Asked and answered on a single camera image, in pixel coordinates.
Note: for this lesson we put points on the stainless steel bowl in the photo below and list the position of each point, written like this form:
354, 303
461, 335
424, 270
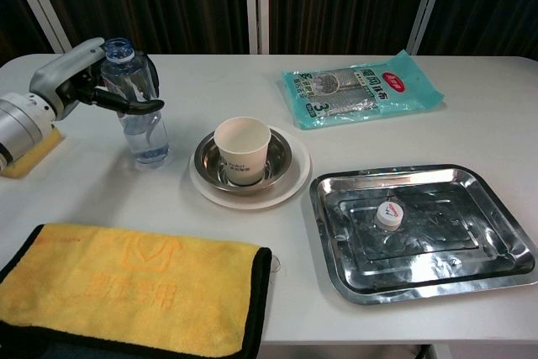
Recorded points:
278, 157

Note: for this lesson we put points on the white paper cup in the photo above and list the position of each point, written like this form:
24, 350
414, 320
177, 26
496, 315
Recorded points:
241, 153

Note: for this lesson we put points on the white round plate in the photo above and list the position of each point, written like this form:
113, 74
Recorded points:
299, 178

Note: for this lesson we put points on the teal dishcloth package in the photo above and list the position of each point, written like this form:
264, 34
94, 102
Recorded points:
357, 90

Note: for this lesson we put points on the clear plastic water bottle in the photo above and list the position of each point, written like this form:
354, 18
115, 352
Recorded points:
147, 140

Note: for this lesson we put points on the rectangular stainless steel tray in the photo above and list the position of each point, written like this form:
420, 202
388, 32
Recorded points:
420, 260

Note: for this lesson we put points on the green and yellow sponge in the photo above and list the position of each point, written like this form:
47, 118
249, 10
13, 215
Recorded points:
31, 157

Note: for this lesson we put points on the white bottle cap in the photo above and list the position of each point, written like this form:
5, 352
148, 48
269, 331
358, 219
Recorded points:
388, 216

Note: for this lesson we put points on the white frame post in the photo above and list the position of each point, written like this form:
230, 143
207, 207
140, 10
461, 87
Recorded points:
428, 1
42, 6
257, 1

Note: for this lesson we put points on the yellow towel with black trim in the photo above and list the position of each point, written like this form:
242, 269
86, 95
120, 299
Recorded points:
126, 283

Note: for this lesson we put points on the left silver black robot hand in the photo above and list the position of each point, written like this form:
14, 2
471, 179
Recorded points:
63, 69

